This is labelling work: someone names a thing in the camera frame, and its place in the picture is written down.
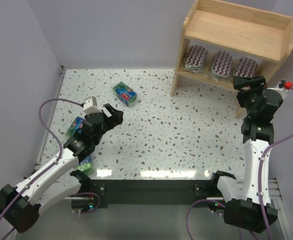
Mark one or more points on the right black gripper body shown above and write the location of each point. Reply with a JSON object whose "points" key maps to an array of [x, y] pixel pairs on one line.
{"points": [[249, 88]]}

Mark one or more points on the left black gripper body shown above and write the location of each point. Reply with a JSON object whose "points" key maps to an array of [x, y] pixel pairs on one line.
{"points": [[110, 118]]}

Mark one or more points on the purple zigzag sponge pack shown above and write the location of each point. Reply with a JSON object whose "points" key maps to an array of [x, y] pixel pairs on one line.
{"points": [[246, 67], [221, 66], [196, 59]]}

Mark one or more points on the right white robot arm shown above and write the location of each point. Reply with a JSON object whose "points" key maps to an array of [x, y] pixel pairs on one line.
{"points": [[249, 206]]}

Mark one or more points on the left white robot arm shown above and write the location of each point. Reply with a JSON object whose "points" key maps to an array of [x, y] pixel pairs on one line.
{"points": [[21, 205]]}

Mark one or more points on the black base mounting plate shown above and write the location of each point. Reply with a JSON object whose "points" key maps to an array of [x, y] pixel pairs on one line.
{"points": [[153, 192]]}

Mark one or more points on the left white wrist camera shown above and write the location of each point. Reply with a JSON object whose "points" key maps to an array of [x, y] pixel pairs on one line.
{"points": [[90, 105]]}

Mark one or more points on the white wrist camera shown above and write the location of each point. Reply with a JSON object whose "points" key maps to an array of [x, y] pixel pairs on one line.
{"points": [[90, 105], [285, 87]]}

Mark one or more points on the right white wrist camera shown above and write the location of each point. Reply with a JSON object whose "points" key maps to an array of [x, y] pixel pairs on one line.
{"points": [[285, 87]]}

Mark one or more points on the aluminium frame rail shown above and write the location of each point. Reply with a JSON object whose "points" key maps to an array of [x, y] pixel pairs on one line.
{"points": [[47, 135]]}

